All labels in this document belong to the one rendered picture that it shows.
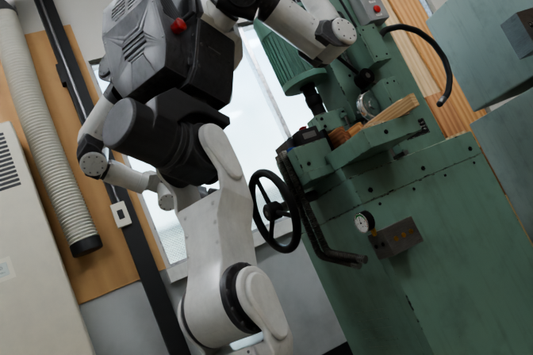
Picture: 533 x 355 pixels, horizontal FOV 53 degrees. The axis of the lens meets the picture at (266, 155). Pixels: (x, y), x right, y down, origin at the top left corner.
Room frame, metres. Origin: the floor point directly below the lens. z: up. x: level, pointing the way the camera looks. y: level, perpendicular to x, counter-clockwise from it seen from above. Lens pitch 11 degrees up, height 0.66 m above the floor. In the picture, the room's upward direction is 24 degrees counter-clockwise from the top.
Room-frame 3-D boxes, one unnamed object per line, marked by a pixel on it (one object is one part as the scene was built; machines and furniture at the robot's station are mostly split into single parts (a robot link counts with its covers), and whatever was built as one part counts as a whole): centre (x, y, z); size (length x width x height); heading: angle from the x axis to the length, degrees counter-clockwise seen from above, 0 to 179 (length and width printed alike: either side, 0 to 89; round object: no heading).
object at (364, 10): (1.95, -0.59, 1.40); 0.10 x 0.06 x 0.16; 119
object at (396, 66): (2.06, -0.49, 1.16); 0.22 x 0.22 x 0.72; 29
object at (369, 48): (1.89, -0.50, 1.23); 0.09 x 0.08 x 0.15; 119
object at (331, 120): (1.93, -0.26, 1.03); 0.14 x 0.07 x 0.09; 119
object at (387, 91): (1.87, -0.48, 1.02); 0.09 x 0.07 x 0.12; 29
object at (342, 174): (1.89, -0.19, 0.82); 0.40 x 0.21 x 0.04; 29
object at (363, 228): (1.59, -0.18, 0.65); 0.06 x 0.04 x 0.08; 29
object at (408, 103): (1.77, -0.32, 0.92); 0.55 x 0.02 x 0.04; 29
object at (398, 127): (1.80, -0.18, 0.87); 0.61 x 0.30 x 0.06; 29
